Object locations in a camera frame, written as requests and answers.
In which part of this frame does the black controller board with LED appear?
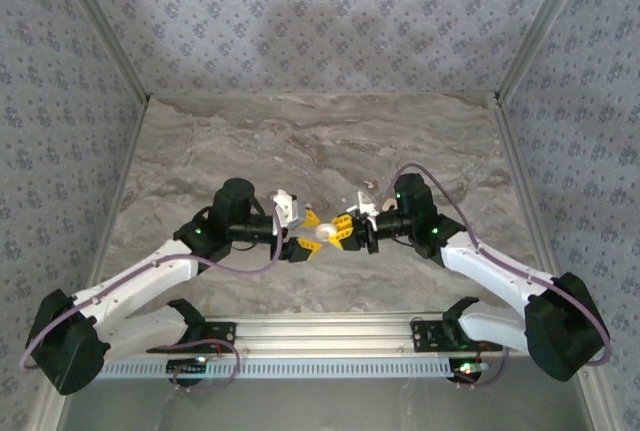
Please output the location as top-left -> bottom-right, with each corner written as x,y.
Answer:
166,356 -> 210,386
448,358 -> 490,385

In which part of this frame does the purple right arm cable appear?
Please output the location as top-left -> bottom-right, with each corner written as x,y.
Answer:
382,162 -> 613,368

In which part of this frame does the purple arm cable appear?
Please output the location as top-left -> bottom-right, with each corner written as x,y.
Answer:
18,199 -> 284,372
382,162 -> 613,368

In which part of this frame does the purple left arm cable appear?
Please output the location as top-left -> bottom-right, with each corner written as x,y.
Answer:
18,199 -> 284,372

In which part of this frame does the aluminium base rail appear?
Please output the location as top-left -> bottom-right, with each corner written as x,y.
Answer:
114,314 -> 531,358

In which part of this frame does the aluminium table side rail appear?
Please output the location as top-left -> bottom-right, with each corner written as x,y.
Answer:
492,93 -> 564,282
89,94 -> 152,297

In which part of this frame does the white slotted cable duct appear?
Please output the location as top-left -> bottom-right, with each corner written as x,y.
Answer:
97,356 -> 457,381

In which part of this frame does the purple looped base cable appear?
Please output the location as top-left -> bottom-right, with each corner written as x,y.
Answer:
452,345 -> 511,390
169,337 -> 242,393

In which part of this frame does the aluminium corner post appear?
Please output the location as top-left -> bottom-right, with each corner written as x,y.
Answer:
49,0 -> 152,105
493,0 -> 597,105

